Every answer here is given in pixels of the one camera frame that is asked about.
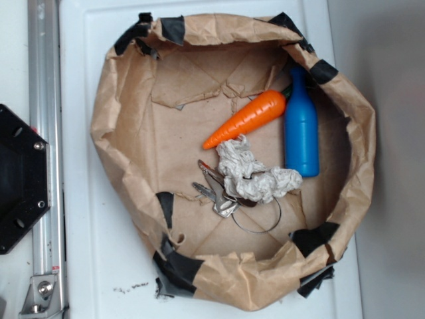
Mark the metal corner bracket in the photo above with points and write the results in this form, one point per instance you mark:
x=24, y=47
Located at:
x=42, y=299

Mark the aluminium extrusion rail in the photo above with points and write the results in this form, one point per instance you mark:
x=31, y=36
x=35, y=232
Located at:
x=49, y=234

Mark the orange plastic toy carrot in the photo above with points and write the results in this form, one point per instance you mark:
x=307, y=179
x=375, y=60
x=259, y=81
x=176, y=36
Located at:
x=265, y=108

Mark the white plastic tray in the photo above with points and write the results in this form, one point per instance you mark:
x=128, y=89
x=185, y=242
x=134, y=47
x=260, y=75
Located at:
x=110, y=272

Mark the brown paper bag bin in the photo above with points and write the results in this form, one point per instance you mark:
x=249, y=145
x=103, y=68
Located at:
x=165, y=86

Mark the silver keys on wire ring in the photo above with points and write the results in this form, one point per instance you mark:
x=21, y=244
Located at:
x=226, y=205

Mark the blue plastic bottle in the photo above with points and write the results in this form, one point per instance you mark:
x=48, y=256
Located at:
x=301, y=144

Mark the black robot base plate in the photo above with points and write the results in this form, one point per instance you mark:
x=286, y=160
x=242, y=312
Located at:
x=24, y=179

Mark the crumpled white paper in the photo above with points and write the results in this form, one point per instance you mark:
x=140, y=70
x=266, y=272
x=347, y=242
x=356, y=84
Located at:
x=248, y=178

